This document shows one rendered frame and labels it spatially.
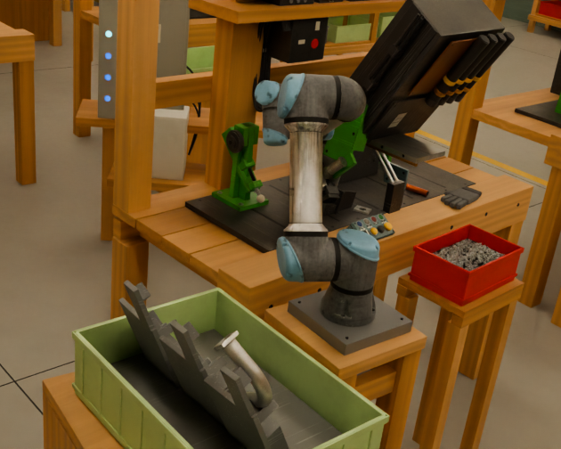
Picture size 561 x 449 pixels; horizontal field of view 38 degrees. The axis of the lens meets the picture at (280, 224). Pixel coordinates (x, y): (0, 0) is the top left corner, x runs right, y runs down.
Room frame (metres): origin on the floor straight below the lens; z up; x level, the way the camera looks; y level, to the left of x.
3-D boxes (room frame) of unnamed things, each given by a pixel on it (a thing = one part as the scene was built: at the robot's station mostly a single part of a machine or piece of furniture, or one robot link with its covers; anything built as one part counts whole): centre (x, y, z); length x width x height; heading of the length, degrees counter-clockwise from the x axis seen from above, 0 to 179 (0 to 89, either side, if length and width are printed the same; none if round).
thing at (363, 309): (1.95, -0.21, 0.93); 0.15 x 0.15 x 0.10
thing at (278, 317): (1.95, -0.21, 0.83); 0.32 x 0.32 x 0.04; 40
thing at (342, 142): (2.67, -0.20, 1.17); 0.13 x 0.12 x 0.20; 136
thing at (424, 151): (2.76, -0.33, 1.11); 0.39 x 0.16 x 0.03; 46
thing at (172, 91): (3.02, 0.06, 1.23); 1.30 x 0.05 x 0.09; 136
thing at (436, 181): (2.77, -0.21, 0.89); 1.10 x 0.42 x 0.02; 136
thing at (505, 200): (2.57, -0.41, 0.82); 1.50 x 0.14 x 0.15; 136
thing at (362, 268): (1.94, -0.20, 1.05); 0.13 x 0.12 x 0.14; 105
